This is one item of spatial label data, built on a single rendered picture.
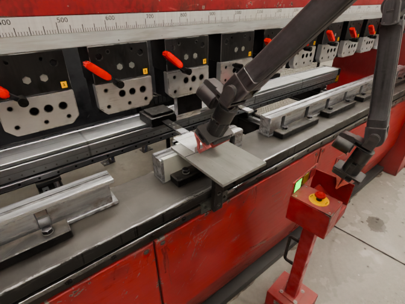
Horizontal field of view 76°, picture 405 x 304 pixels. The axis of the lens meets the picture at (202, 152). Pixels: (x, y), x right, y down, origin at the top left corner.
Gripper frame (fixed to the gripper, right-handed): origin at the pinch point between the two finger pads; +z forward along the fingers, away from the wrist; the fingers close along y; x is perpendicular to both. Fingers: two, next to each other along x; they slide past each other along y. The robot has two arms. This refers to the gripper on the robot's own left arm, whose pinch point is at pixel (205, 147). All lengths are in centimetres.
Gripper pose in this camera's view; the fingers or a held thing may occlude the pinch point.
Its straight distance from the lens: 84.9
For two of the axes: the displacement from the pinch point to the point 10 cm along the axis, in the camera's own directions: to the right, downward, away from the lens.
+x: 5.5, 7.6, -3.5
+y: -7.8, 3.1, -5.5
